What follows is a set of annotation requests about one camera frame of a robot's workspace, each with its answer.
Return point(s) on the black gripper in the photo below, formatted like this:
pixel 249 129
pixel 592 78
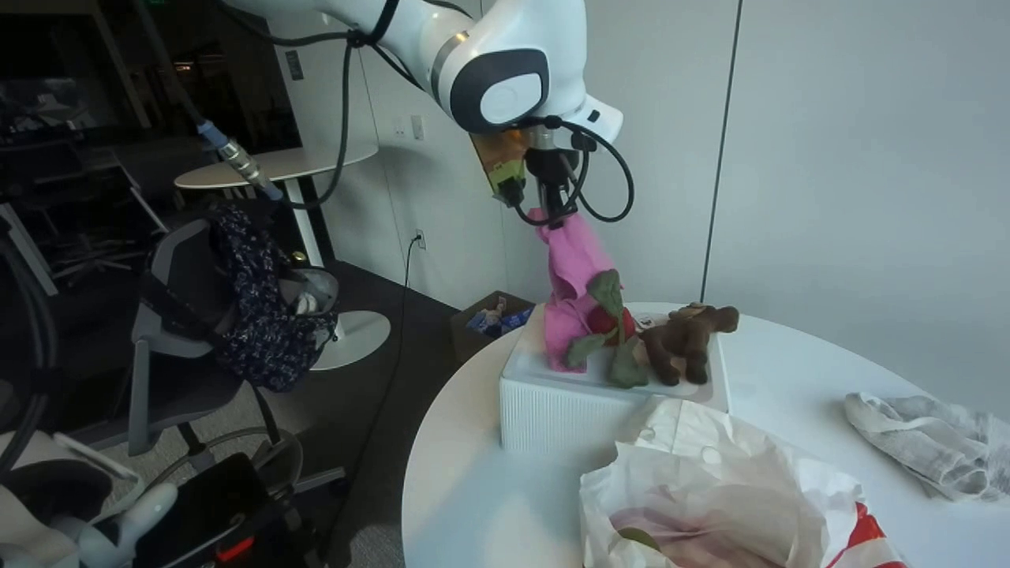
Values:
pixel 556 160

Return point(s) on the red strawberry toy green leaves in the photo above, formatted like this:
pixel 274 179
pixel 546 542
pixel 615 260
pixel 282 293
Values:
pixel 610 326

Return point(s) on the brown plush animal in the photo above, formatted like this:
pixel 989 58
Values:
pixel 682 342

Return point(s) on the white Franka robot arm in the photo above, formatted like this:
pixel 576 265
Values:
pixel 507 43

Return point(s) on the white foam container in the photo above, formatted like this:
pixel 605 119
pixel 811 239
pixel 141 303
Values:
pixel 546 414

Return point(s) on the white plastic bag red print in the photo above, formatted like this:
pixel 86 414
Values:
pixel 714 484

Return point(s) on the colourful flat box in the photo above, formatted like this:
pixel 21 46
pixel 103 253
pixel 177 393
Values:
pixel 495 315

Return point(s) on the round white side table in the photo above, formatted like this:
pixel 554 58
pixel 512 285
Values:
pixel 263 164

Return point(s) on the dark floral garment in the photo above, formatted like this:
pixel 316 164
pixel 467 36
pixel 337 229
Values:
pixel 263 326

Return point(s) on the clear wrapped package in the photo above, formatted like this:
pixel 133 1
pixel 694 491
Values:
pixel 917 437

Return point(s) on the grey office chair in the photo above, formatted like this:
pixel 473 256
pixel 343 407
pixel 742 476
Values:
pixel 148 326

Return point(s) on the black case with red latch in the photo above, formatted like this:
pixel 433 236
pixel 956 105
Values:
pixel 209 515

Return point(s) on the dark cluttered shelf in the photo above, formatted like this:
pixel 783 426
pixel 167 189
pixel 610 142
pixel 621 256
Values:
pixel 73 160

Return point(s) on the white rounded floor device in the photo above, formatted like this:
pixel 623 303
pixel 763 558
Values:
pixel 66 506

